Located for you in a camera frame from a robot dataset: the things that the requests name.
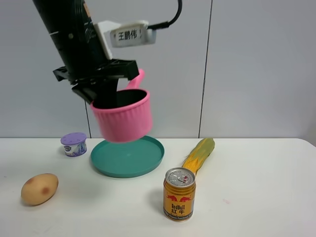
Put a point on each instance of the brown potato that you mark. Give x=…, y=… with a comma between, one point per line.
x=39, y=189

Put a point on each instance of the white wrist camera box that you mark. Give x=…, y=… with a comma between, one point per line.
x=130, y=34

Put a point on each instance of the purple lidded small tub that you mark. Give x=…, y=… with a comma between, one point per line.
x=74, y=144

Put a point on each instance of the corn cob with husk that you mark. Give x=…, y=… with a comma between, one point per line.
x=198, y=155

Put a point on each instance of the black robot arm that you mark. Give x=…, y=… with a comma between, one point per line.
x=71, y=29

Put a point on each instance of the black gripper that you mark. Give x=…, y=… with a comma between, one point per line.
x=84, y=74

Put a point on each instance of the teal plastic plate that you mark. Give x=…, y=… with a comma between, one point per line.
x=127, y=160

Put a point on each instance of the pink toy saucepan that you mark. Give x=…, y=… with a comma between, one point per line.
x=127, y=115

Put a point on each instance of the gold Red Bull can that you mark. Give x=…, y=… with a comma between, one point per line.
x=179, y=188

